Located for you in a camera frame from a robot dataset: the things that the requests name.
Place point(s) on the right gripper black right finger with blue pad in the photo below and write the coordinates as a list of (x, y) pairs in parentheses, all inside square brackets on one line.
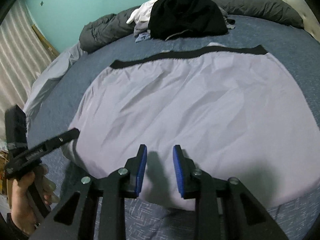
[(194, 183)]

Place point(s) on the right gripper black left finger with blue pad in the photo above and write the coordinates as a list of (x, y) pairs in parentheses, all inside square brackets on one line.
[(125, 182)]

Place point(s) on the light grey jacket black trim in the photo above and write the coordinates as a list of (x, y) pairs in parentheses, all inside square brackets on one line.
[(235, 112)]

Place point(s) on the black clothes pile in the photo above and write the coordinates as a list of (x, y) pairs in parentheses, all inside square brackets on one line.
[(171, 19)]

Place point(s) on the person's left hand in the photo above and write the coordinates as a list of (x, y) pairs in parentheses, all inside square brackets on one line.
[(22, 215)]

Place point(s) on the clutter boxes on floor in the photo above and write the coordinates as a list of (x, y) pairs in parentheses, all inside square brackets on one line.
[(6, 185)]

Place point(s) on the blue patterned bed sheet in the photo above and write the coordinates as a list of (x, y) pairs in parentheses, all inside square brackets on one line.
[(296, 49)]

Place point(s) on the light grey sheet at bedside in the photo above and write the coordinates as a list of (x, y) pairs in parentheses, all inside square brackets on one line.
[(48, 80)]

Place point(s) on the striped beige curtain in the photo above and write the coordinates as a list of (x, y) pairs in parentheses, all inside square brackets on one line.
[(23, 59)]

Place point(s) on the dark grey rolled duvet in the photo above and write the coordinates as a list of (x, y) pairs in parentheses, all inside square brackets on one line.
[(112, 27)]

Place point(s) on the white garment in pile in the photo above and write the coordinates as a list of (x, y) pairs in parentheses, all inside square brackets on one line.
[(142, 14)]

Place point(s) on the cream tufted headboard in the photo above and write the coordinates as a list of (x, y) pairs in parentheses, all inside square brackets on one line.
[(311, 24)]

